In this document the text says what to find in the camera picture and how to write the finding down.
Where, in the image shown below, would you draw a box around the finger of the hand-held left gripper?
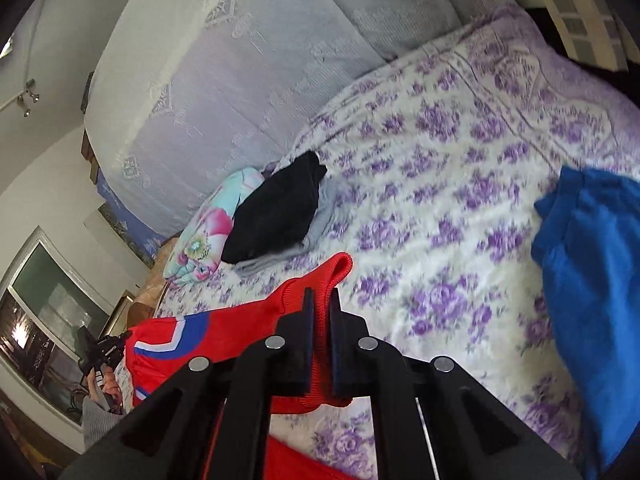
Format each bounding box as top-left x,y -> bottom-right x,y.
102,331 -> 132,362

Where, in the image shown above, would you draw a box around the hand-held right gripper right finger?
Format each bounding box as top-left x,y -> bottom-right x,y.
327,292 -> 583,480

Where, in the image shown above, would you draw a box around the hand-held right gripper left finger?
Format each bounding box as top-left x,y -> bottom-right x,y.
60,287 -> 321,480

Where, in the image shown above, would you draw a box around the red pants with striped patch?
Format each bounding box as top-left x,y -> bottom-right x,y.
122,252 -> 356,480

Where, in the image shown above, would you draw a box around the person's left forearm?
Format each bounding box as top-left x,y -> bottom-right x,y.
80,395 -> 123,450

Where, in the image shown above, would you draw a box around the person's left hand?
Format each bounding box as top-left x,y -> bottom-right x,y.
87,367 -> 124,413

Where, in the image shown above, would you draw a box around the wooden headboard panel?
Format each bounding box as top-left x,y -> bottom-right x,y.
106,289 -> 137,333

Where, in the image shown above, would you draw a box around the brown pillow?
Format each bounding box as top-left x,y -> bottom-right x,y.
127,237 -> 182,328

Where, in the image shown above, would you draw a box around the grey folded garment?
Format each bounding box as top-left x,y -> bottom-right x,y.
235,180 -> 346,275

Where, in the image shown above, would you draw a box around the black folded garment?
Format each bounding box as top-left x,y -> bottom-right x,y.
220,150 -> 328,265

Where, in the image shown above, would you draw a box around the teal floral folded blanket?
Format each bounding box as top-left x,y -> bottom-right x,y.
162,169 -> 266,288

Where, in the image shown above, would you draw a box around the bed with purple floral sheet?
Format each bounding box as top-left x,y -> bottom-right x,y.
150,2 -> 640,480

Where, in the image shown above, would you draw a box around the white lace cover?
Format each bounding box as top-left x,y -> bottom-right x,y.
82,0 -> 466,241

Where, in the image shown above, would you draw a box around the ceiling spot lamp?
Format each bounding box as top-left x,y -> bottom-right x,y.
17,77 -> 43,118

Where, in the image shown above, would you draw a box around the blue garment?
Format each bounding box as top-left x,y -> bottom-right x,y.
531,165 -> 640,480

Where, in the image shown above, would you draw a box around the cream grid radiator cover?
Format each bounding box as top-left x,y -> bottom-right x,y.
517,0 -> 630,73

